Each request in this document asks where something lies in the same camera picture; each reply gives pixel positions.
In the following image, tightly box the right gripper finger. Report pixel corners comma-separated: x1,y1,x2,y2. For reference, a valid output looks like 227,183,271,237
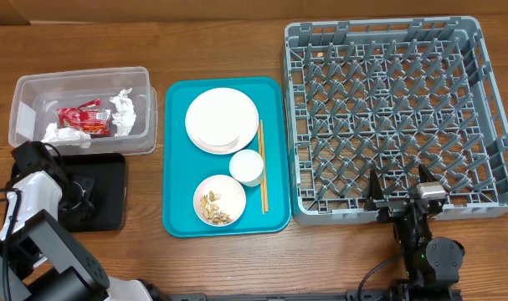
418,163,439,183
367,168,384,201

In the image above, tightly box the white tissue paper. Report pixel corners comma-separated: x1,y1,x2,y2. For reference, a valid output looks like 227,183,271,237
41,123,91,149

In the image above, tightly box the red snack wrapper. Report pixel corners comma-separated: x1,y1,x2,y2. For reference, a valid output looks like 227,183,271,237
58,99,111,136

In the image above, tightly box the white paper napkin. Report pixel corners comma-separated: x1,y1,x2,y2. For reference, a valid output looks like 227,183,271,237
110,88,136,137

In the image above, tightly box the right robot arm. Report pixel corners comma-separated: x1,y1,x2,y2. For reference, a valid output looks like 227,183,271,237
357,164,465,301

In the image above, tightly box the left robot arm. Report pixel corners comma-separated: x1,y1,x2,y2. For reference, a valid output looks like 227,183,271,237
0,141,166,300

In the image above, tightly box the grey plastic dishwasher rack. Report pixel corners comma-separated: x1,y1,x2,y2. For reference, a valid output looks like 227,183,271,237
283,16,508,226

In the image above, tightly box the black plastic tray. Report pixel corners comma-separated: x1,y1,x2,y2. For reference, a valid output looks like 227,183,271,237
10,152,127,233

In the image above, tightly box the teal plastic serving tray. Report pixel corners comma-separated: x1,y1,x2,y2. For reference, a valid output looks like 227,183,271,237
162,77,291,237

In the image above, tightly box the peanuts pile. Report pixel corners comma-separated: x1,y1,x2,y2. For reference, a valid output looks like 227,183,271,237
200,191,233,226

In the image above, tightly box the white cup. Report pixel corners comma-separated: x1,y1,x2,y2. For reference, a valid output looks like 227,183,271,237
229,150,261,187

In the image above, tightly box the right wooden chopstick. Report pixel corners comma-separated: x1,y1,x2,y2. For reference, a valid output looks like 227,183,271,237
258,120,269,214

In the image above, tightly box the wooden chopstick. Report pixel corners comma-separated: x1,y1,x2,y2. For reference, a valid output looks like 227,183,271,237
257,120,266,215
258,120,269,214

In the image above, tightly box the left wooden chopstick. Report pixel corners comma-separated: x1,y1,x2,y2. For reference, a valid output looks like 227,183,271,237
257,120,266,215

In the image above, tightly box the small white bowl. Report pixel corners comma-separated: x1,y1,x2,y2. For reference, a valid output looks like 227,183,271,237
193,175,246,227

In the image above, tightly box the large white plate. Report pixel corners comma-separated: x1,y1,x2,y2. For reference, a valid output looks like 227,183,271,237
185,87,259,155

